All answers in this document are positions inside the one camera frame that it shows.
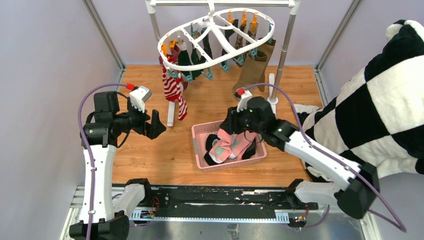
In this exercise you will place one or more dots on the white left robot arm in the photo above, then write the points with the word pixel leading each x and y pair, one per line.
pixel 100 217

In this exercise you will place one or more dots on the white oval clip hanger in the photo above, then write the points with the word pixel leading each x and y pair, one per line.
pixel 212 25

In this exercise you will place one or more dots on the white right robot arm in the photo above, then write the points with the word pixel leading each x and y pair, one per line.
pixel 353 187

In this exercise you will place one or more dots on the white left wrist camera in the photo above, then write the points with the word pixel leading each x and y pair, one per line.
pixel 138 98

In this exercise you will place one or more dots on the dark green sock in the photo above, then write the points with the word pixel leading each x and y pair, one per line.
pixel 185 60

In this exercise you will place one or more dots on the pink plastic basket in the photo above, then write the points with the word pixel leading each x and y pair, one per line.
pixel 201 131

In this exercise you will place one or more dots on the black white checkered blanket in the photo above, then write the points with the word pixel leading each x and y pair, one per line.
pixel 378 115

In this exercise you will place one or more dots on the brown argyle sock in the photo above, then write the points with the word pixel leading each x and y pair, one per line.
pixel 239 43

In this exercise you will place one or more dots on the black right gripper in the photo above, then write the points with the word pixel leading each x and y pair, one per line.
pixel 231 123

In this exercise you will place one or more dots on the tan sock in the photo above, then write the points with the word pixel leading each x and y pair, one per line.
pixel 252 71
pixel 267 49

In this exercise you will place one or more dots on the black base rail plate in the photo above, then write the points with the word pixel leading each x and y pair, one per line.
pixel 205 202

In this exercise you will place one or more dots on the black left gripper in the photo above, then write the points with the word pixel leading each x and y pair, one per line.
pixel 152 130

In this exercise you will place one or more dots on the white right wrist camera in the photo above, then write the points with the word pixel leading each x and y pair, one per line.
pixel 244 96

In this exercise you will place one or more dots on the red white striped sock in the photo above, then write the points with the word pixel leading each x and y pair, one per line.
pixel 182 104
pixel 171 86

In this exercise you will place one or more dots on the pink sock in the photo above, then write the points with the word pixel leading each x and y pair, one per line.
pixel 223 148
pixel 242 142

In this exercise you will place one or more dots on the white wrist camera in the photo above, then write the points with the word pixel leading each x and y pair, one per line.
pixel 244 96
pixel 138 98

